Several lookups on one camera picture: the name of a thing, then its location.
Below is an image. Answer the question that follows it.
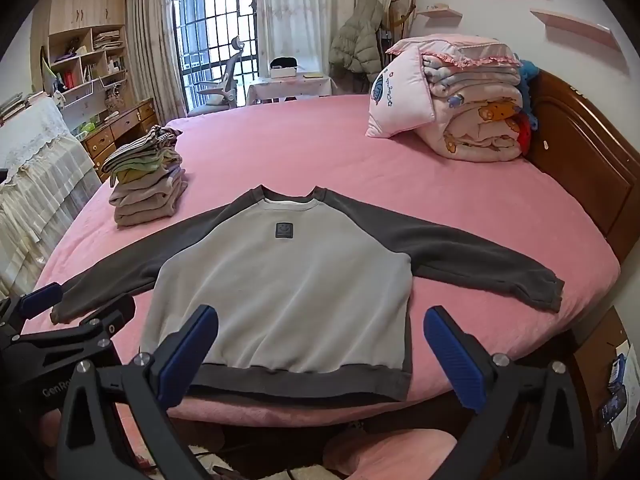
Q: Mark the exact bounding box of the wooden coat rack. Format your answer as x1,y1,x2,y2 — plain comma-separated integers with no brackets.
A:
384,0,418,43

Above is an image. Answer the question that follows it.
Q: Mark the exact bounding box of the folded cartoon print quilt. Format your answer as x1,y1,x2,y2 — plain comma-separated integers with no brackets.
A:
422,52,531,163

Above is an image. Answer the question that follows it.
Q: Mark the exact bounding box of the grey two-tone sweatshirt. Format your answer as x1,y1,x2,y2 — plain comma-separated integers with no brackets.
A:
50,185,566,403

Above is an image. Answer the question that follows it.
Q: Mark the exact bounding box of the wooden headboard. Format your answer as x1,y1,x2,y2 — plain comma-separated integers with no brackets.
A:
522,67,640,263

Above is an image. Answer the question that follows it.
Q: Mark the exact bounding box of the barred window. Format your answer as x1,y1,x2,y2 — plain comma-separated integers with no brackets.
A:
169,0,261,116

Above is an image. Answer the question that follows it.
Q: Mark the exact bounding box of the wooden desk with drawers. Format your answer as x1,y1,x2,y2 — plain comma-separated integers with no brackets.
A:
80,97,161,183

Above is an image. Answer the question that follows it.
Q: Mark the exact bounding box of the wooden bookshelf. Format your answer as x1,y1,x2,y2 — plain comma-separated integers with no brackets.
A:
30,0,131,121

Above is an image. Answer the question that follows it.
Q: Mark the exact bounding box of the beige puffer coat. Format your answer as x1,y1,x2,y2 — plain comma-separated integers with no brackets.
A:
329,0,386,75

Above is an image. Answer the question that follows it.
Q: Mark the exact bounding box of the white wire basket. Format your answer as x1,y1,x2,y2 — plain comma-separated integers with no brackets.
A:
62,72,128,106

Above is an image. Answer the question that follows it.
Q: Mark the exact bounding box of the pink printed pillow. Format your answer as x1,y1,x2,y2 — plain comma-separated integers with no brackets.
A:
365,34,522,139

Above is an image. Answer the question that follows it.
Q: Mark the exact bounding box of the blue soft toy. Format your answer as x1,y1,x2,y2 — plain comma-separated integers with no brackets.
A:
517,59,542,113

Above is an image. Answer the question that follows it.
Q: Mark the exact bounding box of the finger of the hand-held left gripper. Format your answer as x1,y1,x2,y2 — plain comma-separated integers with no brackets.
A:
0,282,65,342
14,295,137,367

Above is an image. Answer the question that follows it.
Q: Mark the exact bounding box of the beige curtain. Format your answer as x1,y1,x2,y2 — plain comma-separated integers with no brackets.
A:
257,0,411,76
125,0,188,118

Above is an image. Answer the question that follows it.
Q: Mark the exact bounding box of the pink bed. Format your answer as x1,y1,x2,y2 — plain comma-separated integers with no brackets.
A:
20,94,623,461

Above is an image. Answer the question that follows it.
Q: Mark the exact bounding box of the wooden nightstand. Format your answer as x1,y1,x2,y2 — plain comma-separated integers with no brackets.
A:
570,305,636,480

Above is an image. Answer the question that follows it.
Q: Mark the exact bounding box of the small table with tablecloth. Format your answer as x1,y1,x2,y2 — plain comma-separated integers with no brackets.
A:
246,72,333,106

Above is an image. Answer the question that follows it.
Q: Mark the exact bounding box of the large pink wall shelf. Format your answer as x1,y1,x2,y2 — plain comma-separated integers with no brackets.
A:
530,9,621,51

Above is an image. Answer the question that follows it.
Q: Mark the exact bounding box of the lace covered furniture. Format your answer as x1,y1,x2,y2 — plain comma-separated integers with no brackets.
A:
0,95,101,301

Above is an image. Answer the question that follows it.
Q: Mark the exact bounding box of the grey office chair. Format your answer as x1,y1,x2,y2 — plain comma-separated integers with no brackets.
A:
187,35,251,113

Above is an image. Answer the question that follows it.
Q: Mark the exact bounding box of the stack of books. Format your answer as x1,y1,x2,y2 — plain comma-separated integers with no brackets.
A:
0,91,38,123

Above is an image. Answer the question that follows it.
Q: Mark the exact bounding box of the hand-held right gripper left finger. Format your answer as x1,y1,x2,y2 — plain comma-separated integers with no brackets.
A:
54,304,221,480

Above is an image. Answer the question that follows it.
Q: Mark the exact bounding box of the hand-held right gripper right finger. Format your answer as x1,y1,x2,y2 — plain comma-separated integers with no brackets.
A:
423,304,589,480

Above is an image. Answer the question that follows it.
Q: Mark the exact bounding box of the stack of folded clothes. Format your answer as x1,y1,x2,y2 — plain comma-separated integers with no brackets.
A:
102,125,188,228

